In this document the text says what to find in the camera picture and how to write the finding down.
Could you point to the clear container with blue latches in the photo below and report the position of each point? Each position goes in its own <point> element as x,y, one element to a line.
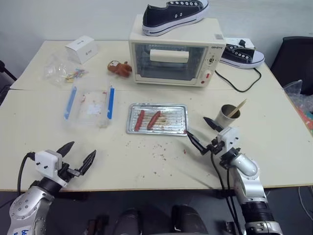
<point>93,110</point>

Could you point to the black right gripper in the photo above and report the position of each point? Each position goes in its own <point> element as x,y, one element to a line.
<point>213,146</point>

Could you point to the black power plug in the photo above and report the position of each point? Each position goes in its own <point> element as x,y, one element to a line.
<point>242,42</point>

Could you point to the brown plush toy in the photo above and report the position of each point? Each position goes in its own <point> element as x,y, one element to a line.
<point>121,69</point>

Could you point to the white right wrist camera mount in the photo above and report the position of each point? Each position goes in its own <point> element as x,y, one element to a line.
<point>228,138</point>

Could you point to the red sausage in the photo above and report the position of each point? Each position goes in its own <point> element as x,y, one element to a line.
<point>140,120</point>
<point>154,120</point>

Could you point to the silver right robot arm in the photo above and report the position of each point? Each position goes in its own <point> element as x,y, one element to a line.
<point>247,169</point>

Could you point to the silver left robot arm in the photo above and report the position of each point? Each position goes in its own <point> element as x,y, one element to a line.
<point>27,203</point>

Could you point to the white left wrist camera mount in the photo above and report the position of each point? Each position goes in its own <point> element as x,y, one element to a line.
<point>46,161</point>

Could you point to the black chair frame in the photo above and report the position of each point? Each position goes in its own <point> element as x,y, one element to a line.
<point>5,78</point>

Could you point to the small white cardboard box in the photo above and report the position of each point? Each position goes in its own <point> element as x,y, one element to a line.
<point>80,50</point>

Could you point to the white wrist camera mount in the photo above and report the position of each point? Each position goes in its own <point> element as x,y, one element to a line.
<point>46,161</point>
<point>228,138</point>

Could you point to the dark rounded shape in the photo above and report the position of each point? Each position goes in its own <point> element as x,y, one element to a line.
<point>189,220</point>
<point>130,222</point>

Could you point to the clear bag of coloured pegs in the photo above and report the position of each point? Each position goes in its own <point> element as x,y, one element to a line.
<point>57,71</point>

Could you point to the black office chair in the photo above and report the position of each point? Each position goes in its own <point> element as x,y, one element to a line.
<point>296,61</point>

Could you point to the silver metal baking tray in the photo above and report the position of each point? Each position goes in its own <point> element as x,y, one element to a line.
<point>171,122</point>

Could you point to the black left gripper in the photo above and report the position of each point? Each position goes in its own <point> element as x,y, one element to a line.
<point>65,171</point>

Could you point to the silver metal cup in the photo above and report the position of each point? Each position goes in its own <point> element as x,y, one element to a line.
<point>223,118</point>

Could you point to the white power strip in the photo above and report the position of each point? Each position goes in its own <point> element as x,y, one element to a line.
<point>233,40</point>

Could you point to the cream toaster oven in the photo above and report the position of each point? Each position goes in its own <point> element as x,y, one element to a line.
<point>215,61</point>

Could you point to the black white canvas sneaker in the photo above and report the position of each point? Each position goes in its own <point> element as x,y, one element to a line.
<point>156,17</point>
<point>244,60</point>

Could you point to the crumpled clear plastic bag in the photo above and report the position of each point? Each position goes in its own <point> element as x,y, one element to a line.
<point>303,102</point>

